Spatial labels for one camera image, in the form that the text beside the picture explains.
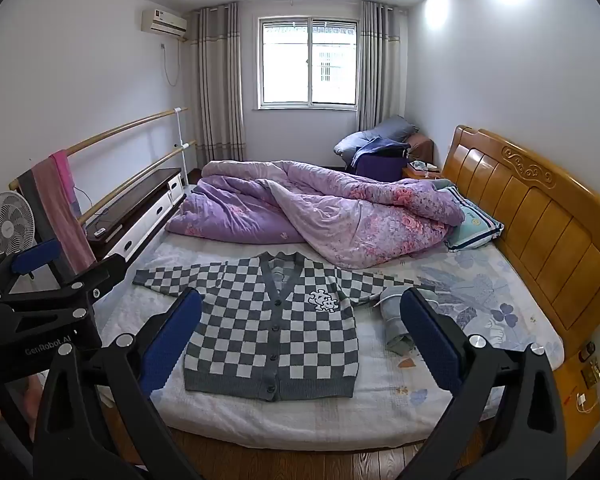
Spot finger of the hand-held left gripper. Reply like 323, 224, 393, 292
0, 239, 61, 306
0, 254, 131, 322

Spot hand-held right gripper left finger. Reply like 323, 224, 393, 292
32, 287, 203, 480

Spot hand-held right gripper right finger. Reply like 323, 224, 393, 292
395, 287, 568, 480

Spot grey white checkered cardigan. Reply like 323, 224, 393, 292
132, 251, 433, 402

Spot person's left hand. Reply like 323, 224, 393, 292
0, 375, 43, 427

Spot white electric fan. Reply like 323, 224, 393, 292
0, 194, 36, 258

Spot folded grey pants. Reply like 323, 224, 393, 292
377, 287, 438, 356

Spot grey towel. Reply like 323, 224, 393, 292
17, 165, 73, 281

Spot pink towel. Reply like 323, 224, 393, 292
30, 151, 97, 271

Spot white patterned bed sheet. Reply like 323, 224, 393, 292
97, 240, 566, 453

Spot dark top white cabinet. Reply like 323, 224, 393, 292
82, 167, 186, 261

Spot blue bordered pillow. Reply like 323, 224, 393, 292
437, 180, 505, 252

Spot wooden bed headboard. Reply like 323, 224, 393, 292
442, 125, 600, 346

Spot purple floral quilt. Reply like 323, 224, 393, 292
165, 160, 465, 268

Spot wooden nightstand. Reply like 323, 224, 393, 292
402, 162, 443, 182
555, 342, 600, 456

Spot purple storage box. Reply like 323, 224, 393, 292
354, 152, 410, 182

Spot grey beige curtain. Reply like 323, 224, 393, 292
356, 1, 408, 133
189, 4, 246, 163

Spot white air conditioner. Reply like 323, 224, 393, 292
141, 9, 188, 38

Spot window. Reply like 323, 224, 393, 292
254, 16, 361, 110

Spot wooden rail bar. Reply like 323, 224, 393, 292
9, 106, 188, 191
77, 140, 197, 226

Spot white rail post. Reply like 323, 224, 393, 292
174, 107, 187, 188

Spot air conditioner power cord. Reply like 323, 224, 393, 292
160, 42, 182, 87

